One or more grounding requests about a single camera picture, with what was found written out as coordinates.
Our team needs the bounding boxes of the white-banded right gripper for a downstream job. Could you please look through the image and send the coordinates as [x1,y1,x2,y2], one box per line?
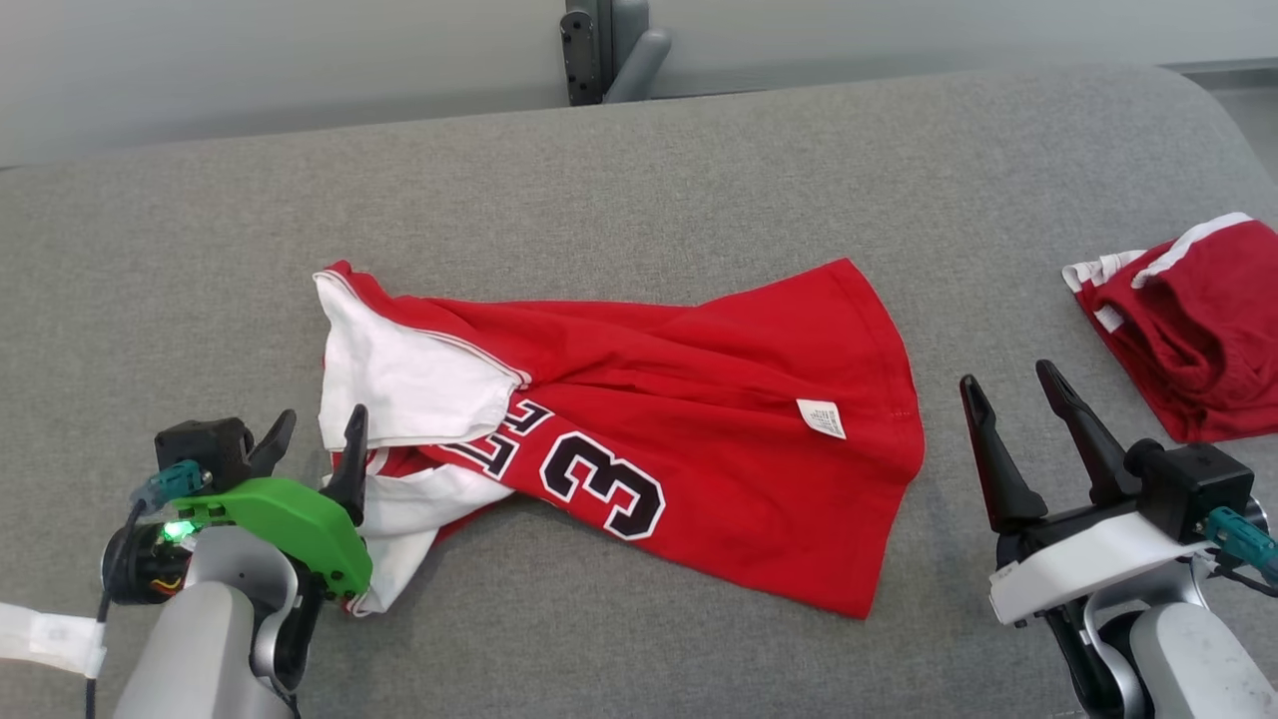
[958,359,1214,628]

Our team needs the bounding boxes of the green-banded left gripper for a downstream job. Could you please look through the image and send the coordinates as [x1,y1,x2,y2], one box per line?
[100,403,373,606]

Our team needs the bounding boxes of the red shorts with white trim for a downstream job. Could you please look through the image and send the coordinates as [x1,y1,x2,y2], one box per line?
[1062,212,1278,444]

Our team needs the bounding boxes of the red basketball jersey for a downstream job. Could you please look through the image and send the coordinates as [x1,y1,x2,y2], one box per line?
[313,258,926,620]

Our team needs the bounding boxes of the left arm teal-plug black cable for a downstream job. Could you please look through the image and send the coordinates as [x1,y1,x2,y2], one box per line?
[85,459,214,719]

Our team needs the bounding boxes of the arm teal-plug black cable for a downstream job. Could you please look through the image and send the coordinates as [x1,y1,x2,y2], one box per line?
[85,459,214,719]
[1203,506,1278,600]

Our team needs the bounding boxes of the right arm teal-plug black cable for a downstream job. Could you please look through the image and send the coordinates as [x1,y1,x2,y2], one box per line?
[1203,506,1278,600]

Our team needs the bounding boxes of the white paper cable tag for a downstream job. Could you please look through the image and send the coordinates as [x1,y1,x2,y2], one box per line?
[0,601,108,680]

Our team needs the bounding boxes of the grey slotted metal post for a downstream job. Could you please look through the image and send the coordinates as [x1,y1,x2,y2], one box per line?
[559,0,673,107]

